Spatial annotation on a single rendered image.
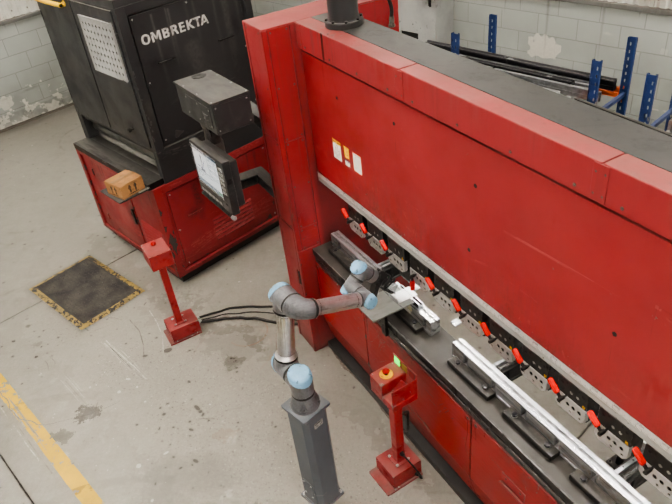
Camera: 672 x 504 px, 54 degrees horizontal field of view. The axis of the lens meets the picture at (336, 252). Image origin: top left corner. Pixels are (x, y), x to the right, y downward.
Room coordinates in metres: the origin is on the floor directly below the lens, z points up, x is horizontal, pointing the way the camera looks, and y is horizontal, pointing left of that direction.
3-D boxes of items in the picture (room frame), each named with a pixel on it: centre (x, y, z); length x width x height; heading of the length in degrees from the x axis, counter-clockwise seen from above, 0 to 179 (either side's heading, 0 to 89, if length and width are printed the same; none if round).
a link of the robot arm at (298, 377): (2.24, 0.25, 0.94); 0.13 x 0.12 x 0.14; 30
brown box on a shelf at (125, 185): (4.33, 1.50, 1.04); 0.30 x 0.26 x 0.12; 40
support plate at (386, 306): (2.67, -0.23, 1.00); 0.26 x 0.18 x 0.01; 116
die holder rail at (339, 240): (3.23, -0.12, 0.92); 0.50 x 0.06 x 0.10; 26
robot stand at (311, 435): (2.24, 0.25, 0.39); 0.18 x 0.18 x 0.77; 40
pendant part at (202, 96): (3.66, 0.60, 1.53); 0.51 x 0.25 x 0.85; 31
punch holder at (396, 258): (2.76, -0.35, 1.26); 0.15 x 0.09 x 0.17; 26
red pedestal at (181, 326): (3.79, 1.24, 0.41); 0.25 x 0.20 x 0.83; 116
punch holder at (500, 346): (2.04, -0.70, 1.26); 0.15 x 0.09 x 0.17; 26
